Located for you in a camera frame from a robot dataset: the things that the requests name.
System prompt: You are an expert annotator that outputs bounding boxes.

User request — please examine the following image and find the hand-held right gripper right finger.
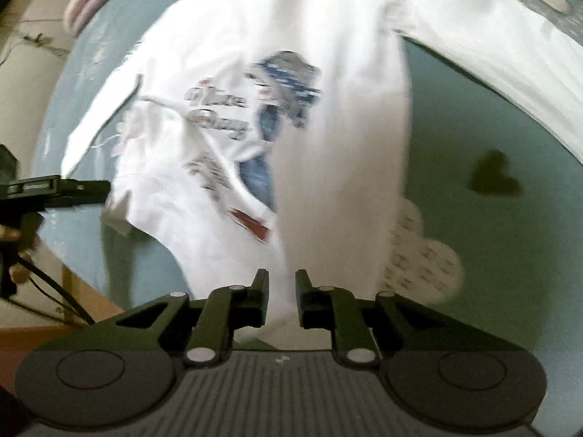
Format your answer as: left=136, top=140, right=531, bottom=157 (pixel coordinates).
left=295, top=269, right=451, bottom=367

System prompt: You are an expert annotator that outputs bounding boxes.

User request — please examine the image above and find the person's left hand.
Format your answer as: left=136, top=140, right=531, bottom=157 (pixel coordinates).
left=0, top=225, right=30, bottom=285

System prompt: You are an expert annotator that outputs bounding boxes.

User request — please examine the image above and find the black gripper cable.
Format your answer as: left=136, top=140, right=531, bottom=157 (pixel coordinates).
left=18, top=255, right=96, bottom=326

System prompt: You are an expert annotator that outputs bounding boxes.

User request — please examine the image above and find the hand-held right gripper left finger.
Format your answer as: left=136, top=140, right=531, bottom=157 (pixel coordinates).
left=116, top=268, right=270, bottom=367

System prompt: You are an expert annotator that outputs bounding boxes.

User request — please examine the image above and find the thin wall cable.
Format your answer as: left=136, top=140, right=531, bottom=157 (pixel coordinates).
left=0, top=18, right=69, bottom=60

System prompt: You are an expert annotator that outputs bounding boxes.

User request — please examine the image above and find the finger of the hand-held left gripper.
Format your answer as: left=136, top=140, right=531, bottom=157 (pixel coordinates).
left=59, top=177, right=111, bottom=197

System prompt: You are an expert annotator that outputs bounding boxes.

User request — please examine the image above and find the white printed long-sleeve shirt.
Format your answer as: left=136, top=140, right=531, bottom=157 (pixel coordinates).
left=61, top=0, right=583, bottom=342

